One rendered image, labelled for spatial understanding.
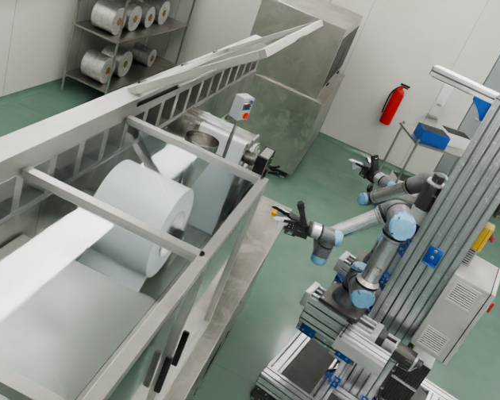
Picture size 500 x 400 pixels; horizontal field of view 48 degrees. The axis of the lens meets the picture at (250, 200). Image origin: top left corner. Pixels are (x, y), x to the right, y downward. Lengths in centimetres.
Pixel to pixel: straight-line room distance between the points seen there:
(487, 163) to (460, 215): 28
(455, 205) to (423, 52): 465
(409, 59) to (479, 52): 80
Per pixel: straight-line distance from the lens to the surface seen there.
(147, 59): 715
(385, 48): 732
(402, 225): 256
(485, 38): 732
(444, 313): 297
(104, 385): 108
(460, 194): 279
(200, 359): 219
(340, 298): 293
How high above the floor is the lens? 241
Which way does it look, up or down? 27 degrees down
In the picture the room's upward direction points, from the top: 22 degrees clockwise
